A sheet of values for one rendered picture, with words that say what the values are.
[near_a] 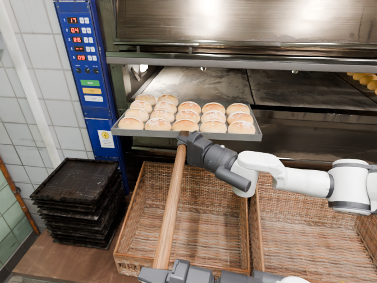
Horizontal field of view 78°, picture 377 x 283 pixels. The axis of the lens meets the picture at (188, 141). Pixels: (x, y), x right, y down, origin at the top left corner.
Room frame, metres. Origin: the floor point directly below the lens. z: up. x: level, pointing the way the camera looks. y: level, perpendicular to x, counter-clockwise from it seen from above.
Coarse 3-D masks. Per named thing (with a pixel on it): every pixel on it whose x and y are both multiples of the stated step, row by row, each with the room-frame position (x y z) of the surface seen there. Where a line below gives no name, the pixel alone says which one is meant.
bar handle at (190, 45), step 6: (114, 42) 0.96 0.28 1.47; (120, 42) 0.96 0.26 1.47; (126, 42) 0.95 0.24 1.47; (132, 42) 0.95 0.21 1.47; (138, 42) 0.95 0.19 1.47; (144, 42) 0.95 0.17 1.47; (150, 42) 0.94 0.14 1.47; (156, 42) 0.94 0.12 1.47; (162, 42) 0.94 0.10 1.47; (168, 42) 0.94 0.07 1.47; (174, 42) 0.94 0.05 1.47; (138, 48) 0.94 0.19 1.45
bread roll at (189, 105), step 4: (180, 104) 0.93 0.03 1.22; (184, 104) 0.92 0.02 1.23; (188, 104) 0.91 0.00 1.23; (192, 104) 0.91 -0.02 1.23; (196, 104) 0.92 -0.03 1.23; (180, 108) 0.92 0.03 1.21; (184, 108) 0.91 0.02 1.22; (188, 108) 0.90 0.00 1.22; (192, 108) 0.90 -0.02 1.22; (196, 108) 0.91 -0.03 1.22; (200, 108) 0.92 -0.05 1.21
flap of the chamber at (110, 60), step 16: (128, 64) 0.90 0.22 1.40; (144, 64) 0.89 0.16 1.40; (160, 64) 0.88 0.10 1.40; (176, 64) 0.88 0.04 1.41; (192, 64) 0.87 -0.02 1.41; (208, 64) 0.86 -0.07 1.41; (224, 64) 0.85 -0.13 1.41; (240, 64) 0.85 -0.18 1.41; (256, 64) 0.84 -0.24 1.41; (272, 64) 0.83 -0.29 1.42; (288, 64) 0.83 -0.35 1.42; (304, 64) 0.82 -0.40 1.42; (320, 64) 0.81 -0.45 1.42
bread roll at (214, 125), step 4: (208, 120) 0.77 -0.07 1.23; (212, 120) 0.77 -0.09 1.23; (216, 120) 0.76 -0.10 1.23; (220, 120) 0.77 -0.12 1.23; (204, 124) 0.76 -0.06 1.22; (208, 124) 0.75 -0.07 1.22; (212, 124) 0.75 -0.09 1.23; (216, 124) 0.75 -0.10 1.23; (220, 124) 0.75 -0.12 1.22; (224, 124) 0.76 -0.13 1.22; (200, 128) 0.76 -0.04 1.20; (204, 128) 0.75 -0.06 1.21; (208, 128) 0.74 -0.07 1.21; (212, 128) 0.74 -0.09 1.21; (216, 128) 0.74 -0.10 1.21; (220, 128) 0.74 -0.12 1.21; (224, 128) 0.75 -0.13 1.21; (212, 132) 0.73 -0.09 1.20; (216, 132) 0.73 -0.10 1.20; (220, 132) 0.74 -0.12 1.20; (224, 132) 0.75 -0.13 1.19
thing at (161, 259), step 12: (180, 156) 0.58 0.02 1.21; (180, 168) 0.52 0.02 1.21; (180, 180) 0.48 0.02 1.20; (168, 192) 0.43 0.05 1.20; (168, 204) 0.39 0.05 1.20; (168, 216) 0.35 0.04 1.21; (168, 228) 0.32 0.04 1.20; (168, 240) 0.29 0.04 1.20; (156, 252) 0.27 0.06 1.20; (168, 252) 0.27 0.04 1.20; (156, 264) 0.24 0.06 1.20; (168, 264) 0.25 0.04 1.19
